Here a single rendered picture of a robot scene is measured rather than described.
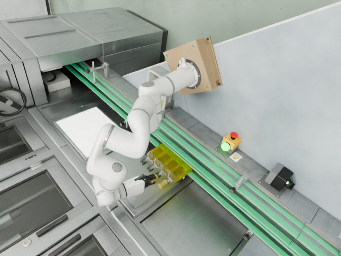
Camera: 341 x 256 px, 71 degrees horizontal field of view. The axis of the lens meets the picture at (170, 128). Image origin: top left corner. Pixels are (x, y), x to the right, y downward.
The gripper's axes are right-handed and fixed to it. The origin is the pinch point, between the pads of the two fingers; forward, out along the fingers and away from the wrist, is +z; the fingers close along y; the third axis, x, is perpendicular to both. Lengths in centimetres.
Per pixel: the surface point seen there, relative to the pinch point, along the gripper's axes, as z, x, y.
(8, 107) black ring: -59, 97, -8
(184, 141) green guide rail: 22.0, 6.2, 14.0
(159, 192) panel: 4.9, -2.0, -11.8
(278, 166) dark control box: 48, -32, 23
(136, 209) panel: -10.6, -6.0, -11.9
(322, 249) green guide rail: 43, -66, 13
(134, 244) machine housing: -17.7, -20.8, -15.0
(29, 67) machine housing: -41, 102, 17
